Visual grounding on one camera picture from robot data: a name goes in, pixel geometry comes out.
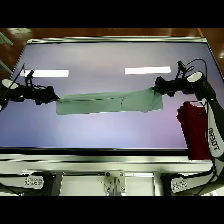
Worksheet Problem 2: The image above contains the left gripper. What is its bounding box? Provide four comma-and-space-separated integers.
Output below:
32, 85, 62, 106

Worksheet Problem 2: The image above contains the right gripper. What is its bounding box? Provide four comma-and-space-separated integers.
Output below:
152, 76, 184, 98

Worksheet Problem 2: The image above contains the grey-green T-shirt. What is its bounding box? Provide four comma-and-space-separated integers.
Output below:
55, 87, 165, 116

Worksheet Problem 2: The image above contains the red garment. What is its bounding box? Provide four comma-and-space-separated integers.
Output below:
176, 101, 215, 161

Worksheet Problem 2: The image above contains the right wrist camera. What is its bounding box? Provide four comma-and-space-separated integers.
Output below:
175, 59, 188, 82

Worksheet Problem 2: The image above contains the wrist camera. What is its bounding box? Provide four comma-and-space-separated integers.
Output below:
24, 69, 36, 88
175, 59, 188, 82

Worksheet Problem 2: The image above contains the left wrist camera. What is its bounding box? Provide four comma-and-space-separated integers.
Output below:
24, 69, 36, 88

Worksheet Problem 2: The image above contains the black cable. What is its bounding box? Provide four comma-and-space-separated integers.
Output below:
185, 58, 208, 81

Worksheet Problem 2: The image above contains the silver frame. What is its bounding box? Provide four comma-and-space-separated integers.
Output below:
0, 152, 224, 197

